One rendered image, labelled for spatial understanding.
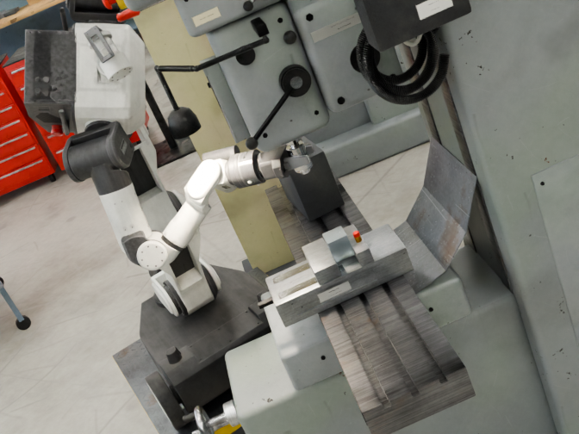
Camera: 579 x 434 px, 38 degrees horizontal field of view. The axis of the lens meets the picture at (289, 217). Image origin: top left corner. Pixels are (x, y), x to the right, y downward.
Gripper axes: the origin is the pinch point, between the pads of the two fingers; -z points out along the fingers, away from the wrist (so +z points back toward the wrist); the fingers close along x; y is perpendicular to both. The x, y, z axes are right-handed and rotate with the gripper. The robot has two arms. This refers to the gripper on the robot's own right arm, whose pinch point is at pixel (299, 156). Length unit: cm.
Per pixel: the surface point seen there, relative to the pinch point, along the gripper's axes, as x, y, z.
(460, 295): -6, 46, -29
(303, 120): -7.5, -12.1, -7.3
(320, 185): 29.3, 23.7, 9.0
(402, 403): -54, 34, -22
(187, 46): 149, 3, 88
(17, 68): 350, 33, 322
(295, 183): 25.8, 19.6, 14.6
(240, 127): -6.2, -13.7, 8.8
